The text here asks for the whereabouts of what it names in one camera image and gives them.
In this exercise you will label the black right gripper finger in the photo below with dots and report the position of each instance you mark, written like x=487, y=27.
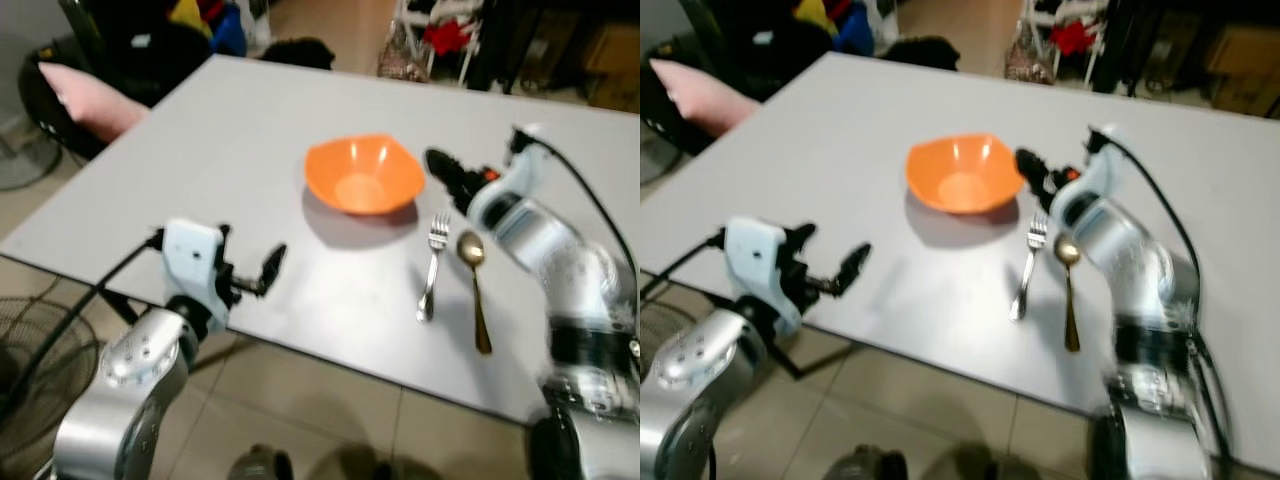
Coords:
x=444, y=166
x=1030, y=164

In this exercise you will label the black bag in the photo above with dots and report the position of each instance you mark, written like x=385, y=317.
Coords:
x=298, y=54
x=920, y=52

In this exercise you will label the silver metal fork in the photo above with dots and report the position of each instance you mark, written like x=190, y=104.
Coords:
x=1026, y=272
x=432, y=270

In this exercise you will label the black chair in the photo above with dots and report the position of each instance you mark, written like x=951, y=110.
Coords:
x=130, y=50
x=760, y=45

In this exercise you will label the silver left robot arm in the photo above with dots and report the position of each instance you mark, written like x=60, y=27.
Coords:
x=125, y=385
x=690, y=385

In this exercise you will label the grey floor fan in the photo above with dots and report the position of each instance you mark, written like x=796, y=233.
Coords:
x=25, y=165

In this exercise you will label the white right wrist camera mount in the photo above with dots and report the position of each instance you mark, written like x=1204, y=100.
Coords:
x=520, y=180
x=1100, y=178

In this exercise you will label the blue and yellow toy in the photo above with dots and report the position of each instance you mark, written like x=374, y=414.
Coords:
x=845, y=22
x=215, y=25

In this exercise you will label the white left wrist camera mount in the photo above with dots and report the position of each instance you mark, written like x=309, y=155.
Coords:
x=758, y=262
x=190, y=262

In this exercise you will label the brown cardboard box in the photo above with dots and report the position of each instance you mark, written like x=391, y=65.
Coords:
x=1245, y=65
x=615, y=65

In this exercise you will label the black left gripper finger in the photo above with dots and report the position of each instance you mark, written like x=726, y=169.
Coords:
x=274, y=264
x=856, y=264

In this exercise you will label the pink pillow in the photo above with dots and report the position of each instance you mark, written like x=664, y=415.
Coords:
x=90, y=100
x=705, y=95

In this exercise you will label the gold metal spoon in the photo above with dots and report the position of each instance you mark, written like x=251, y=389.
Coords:
x=1067, y=250
x=470, y=248

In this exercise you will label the red cloth item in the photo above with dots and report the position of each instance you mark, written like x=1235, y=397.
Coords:
x=446, y=36
x=1072, y=36

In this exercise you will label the orange plastic bowl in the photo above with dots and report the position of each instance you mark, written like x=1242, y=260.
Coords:
x=365, y=175
x=965, y=172

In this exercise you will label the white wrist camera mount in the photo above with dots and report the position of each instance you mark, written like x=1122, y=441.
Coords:
x=190, y=262
x=1100, y=178
x=520, y=180
x=758, y=262

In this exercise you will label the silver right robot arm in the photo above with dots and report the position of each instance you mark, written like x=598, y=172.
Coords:
x=570, y=290
x=1140, y=290

